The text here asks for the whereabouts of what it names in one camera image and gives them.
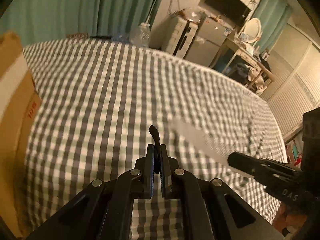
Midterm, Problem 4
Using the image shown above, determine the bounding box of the grey mini fridge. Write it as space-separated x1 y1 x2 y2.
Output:
184 17 229 67

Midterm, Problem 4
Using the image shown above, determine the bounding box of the round vanity mirror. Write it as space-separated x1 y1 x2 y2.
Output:
243 18 262 43

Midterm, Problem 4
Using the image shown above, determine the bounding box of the brown cardboard box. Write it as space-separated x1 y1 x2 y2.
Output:
1 31 41 238

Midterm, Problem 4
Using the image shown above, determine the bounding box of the white louvered wardrobe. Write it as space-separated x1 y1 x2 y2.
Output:
261 24 319 141

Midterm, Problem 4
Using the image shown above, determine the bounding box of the white dressing table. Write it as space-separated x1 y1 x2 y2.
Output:
210 37 276 89

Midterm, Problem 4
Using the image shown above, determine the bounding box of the white plastic tube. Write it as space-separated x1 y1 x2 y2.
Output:
169 117 254 178

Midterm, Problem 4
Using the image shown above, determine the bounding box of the black wall television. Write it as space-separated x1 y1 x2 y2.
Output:
204 0 251 27

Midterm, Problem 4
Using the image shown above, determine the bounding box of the person right hand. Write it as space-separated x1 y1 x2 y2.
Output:
272 202 308 238

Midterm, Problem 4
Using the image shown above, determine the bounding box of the teal right curtain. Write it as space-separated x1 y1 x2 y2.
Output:
252 0 292 53

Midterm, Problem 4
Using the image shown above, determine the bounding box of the white suitcase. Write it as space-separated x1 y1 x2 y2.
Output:
161 16 198 58

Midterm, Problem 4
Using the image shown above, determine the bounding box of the clear bottle behind table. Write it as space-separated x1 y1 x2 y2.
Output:
129 22 151 47

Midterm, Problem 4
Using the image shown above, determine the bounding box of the checkered tablecloth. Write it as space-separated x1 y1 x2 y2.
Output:
23 39 285 231

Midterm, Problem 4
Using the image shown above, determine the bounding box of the teal curtain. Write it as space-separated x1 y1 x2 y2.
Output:
252 0 292 53
1 0 161 46

